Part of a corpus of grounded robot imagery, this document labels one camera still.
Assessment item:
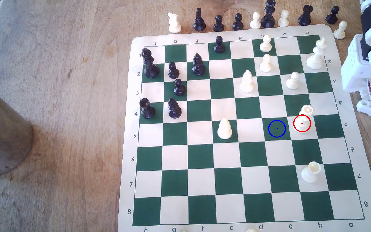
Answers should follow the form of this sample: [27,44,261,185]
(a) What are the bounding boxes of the white queen chess piece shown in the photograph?
[293,104,315,133]

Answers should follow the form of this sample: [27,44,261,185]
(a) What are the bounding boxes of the black bishop chess piece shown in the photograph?
[192,53,205,76]
[168,98,182,119]

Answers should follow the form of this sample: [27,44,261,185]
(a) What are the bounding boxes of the black pawn chess piece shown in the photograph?
[213,15,225,32]
[213,36,225,53]
[325,6,339,24]
[173,79,186,96]
[168,62,180,79]
[233,13,244,31]

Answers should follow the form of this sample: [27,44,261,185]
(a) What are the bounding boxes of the black rook chess piece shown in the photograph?
[140,98,156,119]
[298,5,313,26]

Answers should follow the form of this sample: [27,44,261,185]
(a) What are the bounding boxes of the green and cream chess mat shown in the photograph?
[118,24,371,232]

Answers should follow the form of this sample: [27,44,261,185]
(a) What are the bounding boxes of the white bishop chess piece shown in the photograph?
[240,70,254,93]
[217,118,233,140]

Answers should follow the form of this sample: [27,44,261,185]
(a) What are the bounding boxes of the black king chess piece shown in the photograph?
[141,48,160,78]

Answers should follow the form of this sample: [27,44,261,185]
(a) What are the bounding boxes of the white knight chess piece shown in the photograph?
[167,12,182,34]

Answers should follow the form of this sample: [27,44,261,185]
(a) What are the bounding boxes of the black knight chess piece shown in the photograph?
[193,8,206,32]

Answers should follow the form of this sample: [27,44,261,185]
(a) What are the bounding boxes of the black queen chess piece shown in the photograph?
[260,0,276,29]

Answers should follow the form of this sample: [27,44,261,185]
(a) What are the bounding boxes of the white rook chess piece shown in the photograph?
[301,161,321,183]

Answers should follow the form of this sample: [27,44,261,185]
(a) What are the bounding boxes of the white king chess piece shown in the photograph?
[306,37,328,70]

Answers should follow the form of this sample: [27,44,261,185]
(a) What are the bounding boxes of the round wooden post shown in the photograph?
[0,79,34,177]

